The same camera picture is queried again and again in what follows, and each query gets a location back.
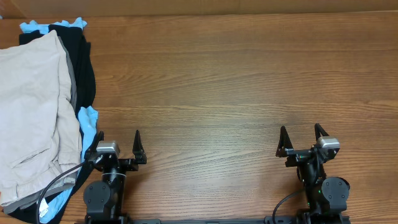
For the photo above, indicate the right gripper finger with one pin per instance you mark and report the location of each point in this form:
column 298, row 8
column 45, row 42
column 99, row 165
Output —
column 284, row 147
column 319, row 131

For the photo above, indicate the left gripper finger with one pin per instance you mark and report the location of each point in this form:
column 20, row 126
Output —
column 91, row 151
column 138, row 150

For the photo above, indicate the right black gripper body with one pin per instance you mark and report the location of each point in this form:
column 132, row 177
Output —
column 298, row 158

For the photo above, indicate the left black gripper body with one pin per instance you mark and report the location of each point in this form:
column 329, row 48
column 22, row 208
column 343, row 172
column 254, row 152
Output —
column 126, row 164

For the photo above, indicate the beige cotton shorts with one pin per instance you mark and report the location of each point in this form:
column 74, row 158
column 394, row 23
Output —
column 31, row 109

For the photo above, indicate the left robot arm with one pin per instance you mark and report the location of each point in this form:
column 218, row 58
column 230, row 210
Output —
column 104, row 198

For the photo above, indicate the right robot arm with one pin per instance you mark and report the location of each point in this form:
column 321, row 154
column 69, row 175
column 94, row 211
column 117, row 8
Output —
column 326, row 196

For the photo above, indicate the light blue garment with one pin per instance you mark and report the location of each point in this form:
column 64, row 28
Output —
column 87, row 117

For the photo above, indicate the grey garment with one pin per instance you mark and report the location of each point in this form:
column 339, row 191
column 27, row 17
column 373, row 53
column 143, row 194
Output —
column 72, row 77

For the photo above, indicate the black garment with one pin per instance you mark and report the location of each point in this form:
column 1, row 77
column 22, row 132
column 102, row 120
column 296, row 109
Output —
column 79, row 54

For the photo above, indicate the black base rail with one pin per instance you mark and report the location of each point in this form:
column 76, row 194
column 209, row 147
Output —
column 266, row 220

